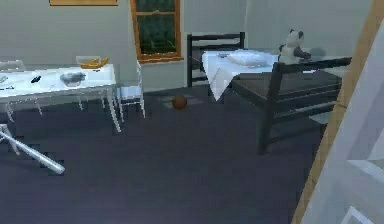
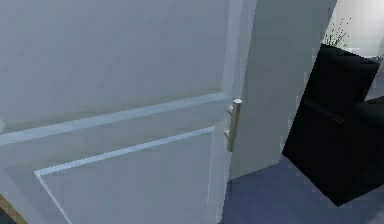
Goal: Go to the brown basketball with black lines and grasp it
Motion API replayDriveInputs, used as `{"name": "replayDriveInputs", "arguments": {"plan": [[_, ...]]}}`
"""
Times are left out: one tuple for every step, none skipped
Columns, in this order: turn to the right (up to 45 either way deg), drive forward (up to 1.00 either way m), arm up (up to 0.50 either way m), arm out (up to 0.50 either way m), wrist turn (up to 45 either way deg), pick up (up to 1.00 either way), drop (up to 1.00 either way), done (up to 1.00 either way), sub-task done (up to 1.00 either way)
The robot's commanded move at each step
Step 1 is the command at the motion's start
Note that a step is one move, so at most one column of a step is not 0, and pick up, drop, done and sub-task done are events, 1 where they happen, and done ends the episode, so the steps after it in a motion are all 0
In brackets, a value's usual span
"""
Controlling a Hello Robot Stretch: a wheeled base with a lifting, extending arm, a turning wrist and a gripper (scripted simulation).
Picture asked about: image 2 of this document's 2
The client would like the white panelled room door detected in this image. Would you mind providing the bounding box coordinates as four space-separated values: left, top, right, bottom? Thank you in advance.
0 0 258 224

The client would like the black armchair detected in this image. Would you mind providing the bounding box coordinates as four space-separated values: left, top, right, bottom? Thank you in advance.
281 43 384 208

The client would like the thin-leaved green house plant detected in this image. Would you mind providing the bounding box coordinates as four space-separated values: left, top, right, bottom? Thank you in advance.
323 16 353 49

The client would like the silver bar door handle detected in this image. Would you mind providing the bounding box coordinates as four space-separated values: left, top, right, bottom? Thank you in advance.
223 98 243 153

